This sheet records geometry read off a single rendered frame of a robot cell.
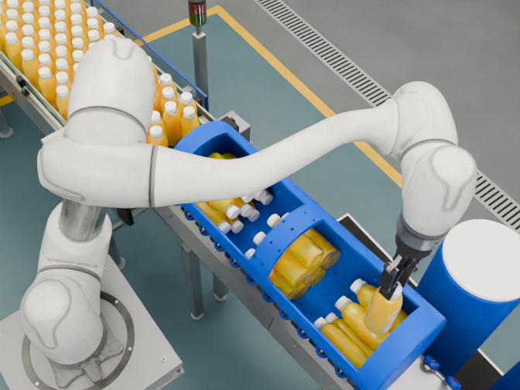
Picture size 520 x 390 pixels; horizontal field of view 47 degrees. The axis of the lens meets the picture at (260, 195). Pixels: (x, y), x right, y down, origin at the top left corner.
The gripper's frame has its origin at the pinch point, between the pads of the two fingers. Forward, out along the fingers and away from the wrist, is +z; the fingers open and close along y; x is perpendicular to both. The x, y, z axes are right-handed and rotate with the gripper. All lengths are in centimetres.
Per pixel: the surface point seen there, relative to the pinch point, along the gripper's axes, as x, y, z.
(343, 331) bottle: 6.7, -0.6, 38.1
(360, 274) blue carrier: 16.3, 17.4, 41.6
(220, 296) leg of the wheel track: 74, 11, 139
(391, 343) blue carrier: -5.9, -0.7, 22.5
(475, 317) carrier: -14, 39, 53
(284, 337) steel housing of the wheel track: 21, -7, 57
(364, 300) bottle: 8.2, 8.0, 33.3
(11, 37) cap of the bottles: 165, -11, 37
